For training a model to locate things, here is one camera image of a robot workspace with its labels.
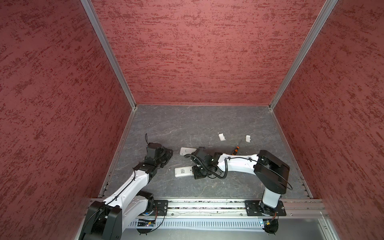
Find white remote orange button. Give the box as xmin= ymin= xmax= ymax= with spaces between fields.
xmin=180 ymin=147 xmax=197 ymax=156

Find orange black screwdriver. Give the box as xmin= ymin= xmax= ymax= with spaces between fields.
xmin=232 ymin=140 xmax=243 ymax=156

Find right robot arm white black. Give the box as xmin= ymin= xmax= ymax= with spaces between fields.
xmin=184 ymin=148 xmax=293 ymax=212

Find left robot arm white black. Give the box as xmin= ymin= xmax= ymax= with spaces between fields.
xmin=79 ymin=143 xmax=173 ymax=240

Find left base connector wiring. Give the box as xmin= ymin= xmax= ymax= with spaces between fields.
xmin=135 ymin=206 xmax=166 ymax=235

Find base connector wiring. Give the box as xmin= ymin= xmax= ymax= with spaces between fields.
xmin=262 ymin=212 xmax=280 ymax=235
xmin=135 ymin=206 xmax=166 ymax=235

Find right base connector wiring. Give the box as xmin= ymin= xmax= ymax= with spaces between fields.
xmin=262 ymin=212 xmax=280 ymax=235

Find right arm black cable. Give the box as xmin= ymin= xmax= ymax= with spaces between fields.
xmin=183 ymin=153 xmax=230 ymax=180

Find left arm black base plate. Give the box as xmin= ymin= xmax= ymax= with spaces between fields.
xmin=150 ymin=200 xmax=169 ymax=217

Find aluminium front rail frame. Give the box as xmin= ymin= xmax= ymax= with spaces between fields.
xmin=125 ymin=198 xmax=338 ymax=240

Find perforated cable duct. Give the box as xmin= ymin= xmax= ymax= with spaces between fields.
xmin=128 ymin=218 xmax=266 ymax=230

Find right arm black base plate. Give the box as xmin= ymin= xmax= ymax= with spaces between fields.
xmin=245 ymin=200 xmax=287 ymax=217

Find left aluminium corner post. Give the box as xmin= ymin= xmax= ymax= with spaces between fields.
xmin=81 ymin=0 xmax=137 ymax=111

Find aluminium corner post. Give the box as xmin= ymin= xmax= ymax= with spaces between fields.
xmin=81 ymin=0 xmax=137 ymax=111
xmin=269 ymin=0 xmax=338 ymax=112

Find right aluminium corner post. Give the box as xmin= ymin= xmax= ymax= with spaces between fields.
xmin=269 ymin=0 xmax=338 ymax=112

